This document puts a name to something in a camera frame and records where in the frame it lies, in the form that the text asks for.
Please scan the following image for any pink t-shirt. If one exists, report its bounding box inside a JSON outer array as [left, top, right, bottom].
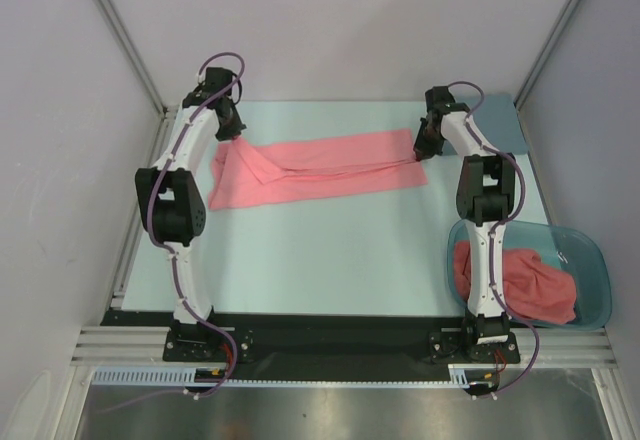
[[448, 241, 577, 325], [208, 129, 428, 211]]

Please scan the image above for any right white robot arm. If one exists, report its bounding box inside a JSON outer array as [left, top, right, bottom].
[[414, 101, 524, 364]]

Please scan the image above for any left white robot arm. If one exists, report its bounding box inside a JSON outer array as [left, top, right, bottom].
[[134, 93, 244, 365]]

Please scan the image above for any folded blue-grey t-shirt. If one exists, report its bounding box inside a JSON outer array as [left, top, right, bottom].
[[473, 93, 528, 155]]

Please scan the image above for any crumpled pink t-shirt in basin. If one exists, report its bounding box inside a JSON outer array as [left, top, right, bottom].
[[448, 241, 577, 325]]

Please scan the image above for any teal plastic basin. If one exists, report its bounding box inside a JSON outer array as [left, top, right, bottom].
[[446, 220, 612, 331]]

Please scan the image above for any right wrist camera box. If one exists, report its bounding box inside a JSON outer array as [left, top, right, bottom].
[[425, 86, 455, 112]]

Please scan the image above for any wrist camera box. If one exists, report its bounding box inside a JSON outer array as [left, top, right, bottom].
[[425, 86, 455, 112], [195, 67, 238, 99]]

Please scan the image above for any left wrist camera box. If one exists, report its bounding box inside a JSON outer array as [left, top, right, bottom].
[[195, 67, 238, 99]]

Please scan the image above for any left aluminium frame post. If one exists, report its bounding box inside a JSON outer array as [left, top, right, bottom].
[[74, 0, 169, 114]]

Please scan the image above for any aluminium frame post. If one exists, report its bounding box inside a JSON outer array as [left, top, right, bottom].
[[514, 0, 604, 109], [74, 0, 169, 114]]

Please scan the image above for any right aluminium frame post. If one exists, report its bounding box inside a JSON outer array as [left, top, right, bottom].
[[514, 0, 604, 109]]

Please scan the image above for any white slotted cable duct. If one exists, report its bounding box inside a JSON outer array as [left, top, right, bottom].
[[92, 363, 506, 391]]

